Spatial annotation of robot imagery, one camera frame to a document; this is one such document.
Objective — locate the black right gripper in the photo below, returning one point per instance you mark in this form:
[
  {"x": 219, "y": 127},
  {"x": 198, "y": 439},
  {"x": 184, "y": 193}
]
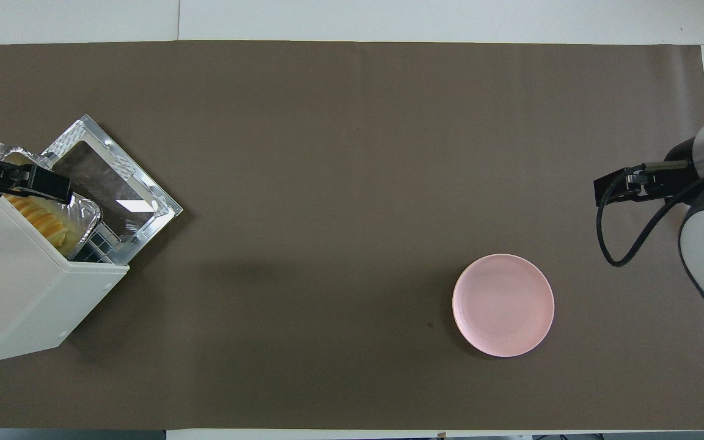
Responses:
[{"x": 679, "y": 171}]

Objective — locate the yellow sliced bread loaf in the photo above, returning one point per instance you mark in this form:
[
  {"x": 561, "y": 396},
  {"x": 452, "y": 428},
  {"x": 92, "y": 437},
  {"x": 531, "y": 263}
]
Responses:
[{"x": 40, "y": 220}]

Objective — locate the aluminium foil tray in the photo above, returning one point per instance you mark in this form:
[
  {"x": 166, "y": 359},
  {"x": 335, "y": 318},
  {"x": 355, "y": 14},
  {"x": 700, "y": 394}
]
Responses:
[{"x": 86, "y": 217}]

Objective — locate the glass oven door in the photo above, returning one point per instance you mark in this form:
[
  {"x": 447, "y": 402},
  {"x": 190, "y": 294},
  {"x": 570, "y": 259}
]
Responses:
[{"x": 107, "y": 177}]

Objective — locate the white toaster oven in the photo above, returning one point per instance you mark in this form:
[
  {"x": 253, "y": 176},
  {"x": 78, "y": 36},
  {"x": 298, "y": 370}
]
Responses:
[{"x": 22, "y": 293}]

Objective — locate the pink round plate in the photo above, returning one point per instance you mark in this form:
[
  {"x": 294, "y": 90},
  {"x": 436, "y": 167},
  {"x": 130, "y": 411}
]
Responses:
[{"x": 503, "y": 305}]

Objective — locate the brown table mat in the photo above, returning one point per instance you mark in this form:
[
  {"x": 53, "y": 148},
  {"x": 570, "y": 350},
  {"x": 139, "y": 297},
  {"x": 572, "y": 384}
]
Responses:
[{"x": 352, "y": 183}]

